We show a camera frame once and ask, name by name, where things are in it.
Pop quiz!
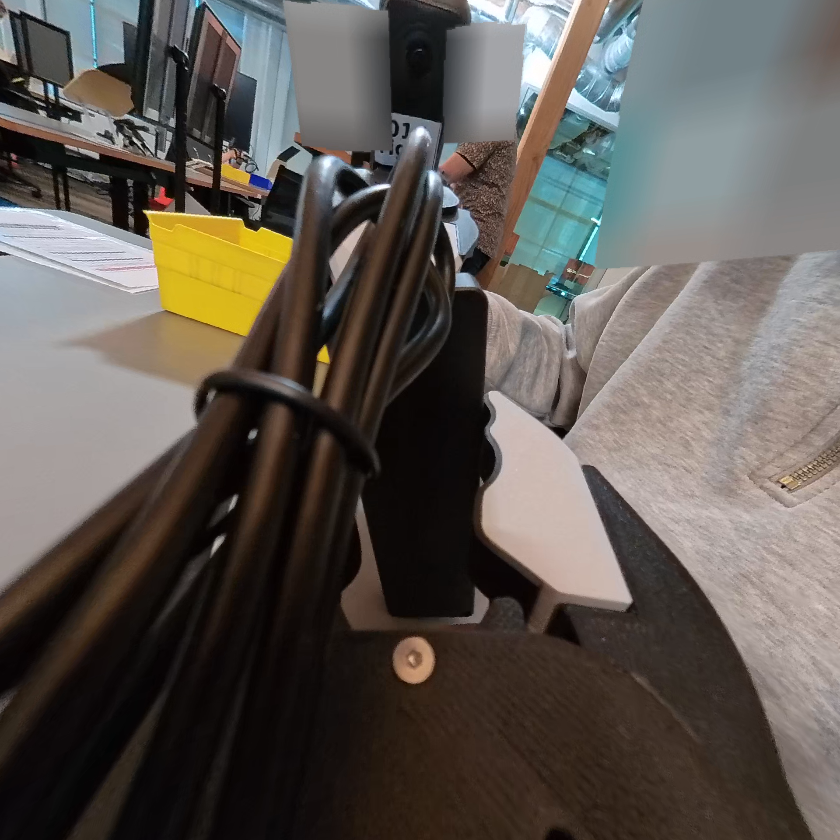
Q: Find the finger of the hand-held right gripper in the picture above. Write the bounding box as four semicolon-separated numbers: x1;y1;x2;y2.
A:
327;230;370;298

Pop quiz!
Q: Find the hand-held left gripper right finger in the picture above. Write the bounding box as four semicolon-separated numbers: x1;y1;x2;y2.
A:
472;392;635;635

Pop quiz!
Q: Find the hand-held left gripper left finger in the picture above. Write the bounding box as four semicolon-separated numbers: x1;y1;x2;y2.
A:
340;505;395;631

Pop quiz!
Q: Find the black hub cable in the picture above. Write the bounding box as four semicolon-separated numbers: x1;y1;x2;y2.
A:
0;125;458;840

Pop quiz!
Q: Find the person's right forearm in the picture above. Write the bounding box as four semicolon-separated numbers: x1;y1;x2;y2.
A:
482;287;632;432

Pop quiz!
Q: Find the grey desk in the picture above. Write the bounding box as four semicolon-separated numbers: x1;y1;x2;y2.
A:
0;209;330;592

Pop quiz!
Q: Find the yellow plastic bin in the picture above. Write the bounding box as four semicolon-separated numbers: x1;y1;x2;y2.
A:
143;210;330;366

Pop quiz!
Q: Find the grey sweatshirt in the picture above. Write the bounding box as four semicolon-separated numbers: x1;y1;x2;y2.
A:
561;251;840;840

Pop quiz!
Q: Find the black stand pole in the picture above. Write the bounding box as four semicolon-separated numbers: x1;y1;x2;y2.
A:
167;45;193;215
208;84;229;212

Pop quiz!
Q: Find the slim black monitor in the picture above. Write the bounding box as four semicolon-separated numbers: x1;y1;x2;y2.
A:
226;71;259;156

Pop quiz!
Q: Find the plywood box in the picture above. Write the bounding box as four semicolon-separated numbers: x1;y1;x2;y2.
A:
499;261;580;317

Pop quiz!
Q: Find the brown wooden cabinet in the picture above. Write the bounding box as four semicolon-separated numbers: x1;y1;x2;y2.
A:
185;1;244;153

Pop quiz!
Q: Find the long wooden workbench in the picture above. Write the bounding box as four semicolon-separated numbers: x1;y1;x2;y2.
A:
0;98;273;232

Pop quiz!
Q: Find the laminated paper sheet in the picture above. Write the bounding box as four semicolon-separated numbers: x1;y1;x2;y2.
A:
0;209;160;294

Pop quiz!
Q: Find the cardboard box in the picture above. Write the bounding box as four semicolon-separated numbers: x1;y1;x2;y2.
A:
62;67;137;120

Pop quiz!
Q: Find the black computer monitor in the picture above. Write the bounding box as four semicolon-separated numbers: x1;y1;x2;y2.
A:
18;12;76;88

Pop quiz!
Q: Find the wooden post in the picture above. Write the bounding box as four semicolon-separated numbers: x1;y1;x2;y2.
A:
484;0;613;291

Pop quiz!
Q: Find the black cable band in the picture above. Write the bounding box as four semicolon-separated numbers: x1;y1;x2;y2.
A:
193;369;383;478

